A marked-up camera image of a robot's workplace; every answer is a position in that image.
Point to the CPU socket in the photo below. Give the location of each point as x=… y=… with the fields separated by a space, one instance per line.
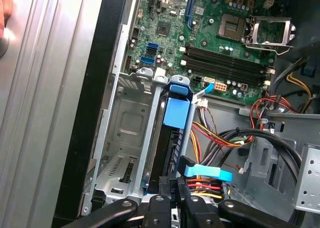
x=231 y=25

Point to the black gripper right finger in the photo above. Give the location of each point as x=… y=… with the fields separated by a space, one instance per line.
x=197 y=214

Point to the hard disk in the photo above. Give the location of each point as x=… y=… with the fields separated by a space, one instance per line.
x=176 y=111

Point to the blue expansion slot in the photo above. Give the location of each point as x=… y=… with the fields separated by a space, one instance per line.
x=190 y=7

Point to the black RAM slot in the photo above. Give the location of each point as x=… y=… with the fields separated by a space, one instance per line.
x=226 y=75
x=226 y=57
x=226 y=63
x=226 y=69

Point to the grey metal drive cage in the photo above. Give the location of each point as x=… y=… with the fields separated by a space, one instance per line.
x=310 y=178

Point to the metal socket cover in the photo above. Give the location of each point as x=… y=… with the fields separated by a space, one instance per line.
x=255 y=32

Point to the metal locking lever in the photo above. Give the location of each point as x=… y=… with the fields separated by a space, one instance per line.
x=265 y=47

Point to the person's bare hand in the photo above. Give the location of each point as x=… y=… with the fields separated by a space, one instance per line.
x=5 y=7

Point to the green motherboard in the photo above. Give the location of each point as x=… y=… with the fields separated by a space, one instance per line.
x=175 y=37

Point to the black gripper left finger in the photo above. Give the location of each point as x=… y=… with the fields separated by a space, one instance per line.
x=157 y=213

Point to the open black PC case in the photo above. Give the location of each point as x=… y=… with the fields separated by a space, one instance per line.
x=82 y=112

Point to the grey metal disk bay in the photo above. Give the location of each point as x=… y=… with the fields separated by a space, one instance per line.
x=130 y=117

